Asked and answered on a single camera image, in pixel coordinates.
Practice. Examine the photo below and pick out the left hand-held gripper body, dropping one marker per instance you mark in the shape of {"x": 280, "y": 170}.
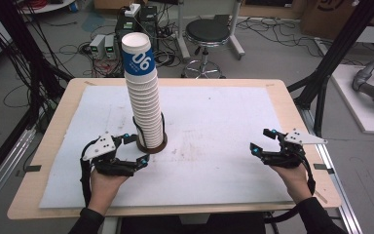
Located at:
{"x": 99, "y": 148}

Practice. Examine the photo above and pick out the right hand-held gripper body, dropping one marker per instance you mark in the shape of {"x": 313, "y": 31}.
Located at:
{"x": 300, "y": 138}

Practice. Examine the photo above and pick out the dark brown cup holder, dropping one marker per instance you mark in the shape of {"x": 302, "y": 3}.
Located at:
{"x": 152, "y": 150}

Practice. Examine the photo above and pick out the stack of white paper cups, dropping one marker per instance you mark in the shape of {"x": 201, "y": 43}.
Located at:
{"x": 147, "y": 110}

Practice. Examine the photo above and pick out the person's right hand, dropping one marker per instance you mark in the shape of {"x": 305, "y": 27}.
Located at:
{"x": 293, "y": 182}

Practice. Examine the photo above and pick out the person's left hand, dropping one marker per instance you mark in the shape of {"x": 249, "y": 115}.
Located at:
{"x": 105, "y": 187}

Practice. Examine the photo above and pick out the black tape piece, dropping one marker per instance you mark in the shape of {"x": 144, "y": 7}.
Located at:
{"x": 32, "y": 168}
{"x": 323, "y": 167}

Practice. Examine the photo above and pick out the wooden table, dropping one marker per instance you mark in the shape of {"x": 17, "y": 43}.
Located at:
{"x": 60, "y": 130}

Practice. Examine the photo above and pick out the tan tape strip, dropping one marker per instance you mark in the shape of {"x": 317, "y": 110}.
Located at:
{"x": 321, "y": 196}

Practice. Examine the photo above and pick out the white floor board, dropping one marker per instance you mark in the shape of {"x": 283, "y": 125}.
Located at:
{"x": 354, "y": 97}

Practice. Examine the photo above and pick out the white table mat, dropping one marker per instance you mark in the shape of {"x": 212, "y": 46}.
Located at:
{"x": 207, "y": 113}

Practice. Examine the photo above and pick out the grey power supply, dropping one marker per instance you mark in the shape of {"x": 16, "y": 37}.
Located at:
{"x": 97, "y": 45}
{"x": 110, "y": 47}

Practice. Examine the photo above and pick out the black computer tower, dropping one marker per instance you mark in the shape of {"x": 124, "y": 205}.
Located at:
{"x": 128, "y": 26}

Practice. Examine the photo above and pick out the black round stool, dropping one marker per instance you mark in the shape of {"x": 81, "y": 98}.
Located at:
{"x": 207, "y": 31}

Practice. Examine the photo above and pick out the cardboard box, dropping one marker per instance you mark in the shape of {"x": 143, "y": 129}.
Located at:
{"x": 331, "y": 16}

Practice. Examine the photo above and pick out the white power strip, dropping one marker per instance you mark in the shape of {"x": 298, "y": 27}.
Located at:
{"x": 132, "y": 9}

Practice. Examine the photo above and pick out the white round table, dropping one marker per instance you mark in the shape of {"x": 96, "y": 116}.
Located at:
{"x": 50, "y": 6}

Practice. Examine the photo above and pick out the aluminium rail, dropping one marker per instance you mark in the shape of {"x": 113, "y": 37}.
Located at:
{"x": 6, "y": 162}
{"x": 337, "y": 182}

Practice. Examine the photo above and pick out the black metal frame post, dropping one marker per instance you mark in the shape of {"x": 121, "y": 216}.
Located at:
{"x": 337, "y": 48}

